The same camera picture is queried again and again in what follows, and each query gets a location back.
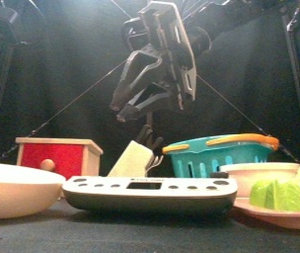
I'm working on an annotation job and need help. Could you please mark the white toy pot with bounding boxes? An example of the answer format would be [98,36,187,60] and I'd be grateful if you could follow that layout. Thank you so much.
[210,161,300,199]

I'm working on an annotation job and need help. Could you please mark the cream wooden knife block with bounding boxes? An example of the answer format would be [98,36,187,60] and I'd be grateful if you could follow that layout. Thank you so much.
[107,139,155,178]

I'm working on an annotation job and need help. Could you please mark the silver toy fork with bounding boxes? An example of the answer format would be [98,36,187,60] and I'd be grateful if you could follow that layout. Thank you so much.
[146,154,165,172]

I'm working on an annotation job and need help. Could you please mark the red wooden drawer box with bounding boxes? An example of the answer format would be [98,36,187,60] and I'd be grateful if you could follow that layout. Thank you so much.
[15,136,106,181]

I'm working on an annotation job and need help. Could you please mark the white black toy scale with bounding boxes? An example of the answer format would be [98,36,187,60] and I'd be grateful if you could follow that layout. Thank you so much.
[62,175,241,215]

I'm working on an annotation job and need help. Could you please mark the cream white bowl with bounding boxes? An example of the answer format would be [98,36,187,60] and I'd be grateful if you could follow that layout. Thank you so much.
[0,161,67,220]

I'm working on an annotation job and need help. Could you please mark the pink plate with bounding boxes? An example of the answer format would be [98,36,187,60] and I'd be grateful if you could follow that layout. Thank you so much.
[233,197,300,231]

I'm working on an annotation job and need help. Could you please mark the black toy knife handle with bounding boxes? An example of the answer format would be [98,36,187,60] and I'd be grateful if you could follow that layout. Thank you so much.
[135,124,153,147]
[150,135,166,153]

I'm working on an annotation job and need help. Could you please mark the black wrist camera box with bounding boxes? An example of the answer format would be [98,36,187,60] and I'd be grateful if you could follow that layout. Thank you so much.
[122,17,155,52]

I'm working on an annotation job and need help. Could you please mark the thin diagonal frame cable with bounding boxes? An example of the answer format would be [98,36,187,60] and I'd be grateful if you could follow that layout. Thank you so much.
[0,59,130,163]
[195,74,300,163]

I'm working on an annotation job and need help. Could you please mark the teal basket orange handles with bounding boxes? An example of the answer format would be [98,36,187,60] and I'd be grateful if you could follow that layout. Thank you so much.
[162,132,282,179]

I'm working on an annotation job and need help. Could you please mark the black frame pole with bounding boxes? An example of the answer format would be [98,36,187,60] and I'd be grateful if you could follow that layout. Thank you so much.
[281,6,300,162]

